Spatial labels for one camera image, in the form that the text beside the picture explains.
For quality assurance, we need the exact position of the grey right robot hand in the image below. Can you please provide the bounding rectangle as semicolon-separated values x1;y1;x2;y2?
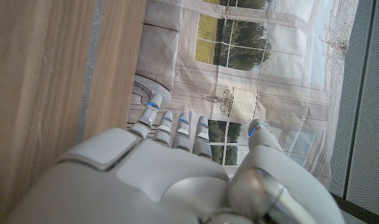
5;93;345;224

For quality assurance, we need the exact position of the printed window backdrop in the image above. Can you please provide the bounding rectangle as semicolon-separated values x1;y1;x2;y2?
126;0;360;187

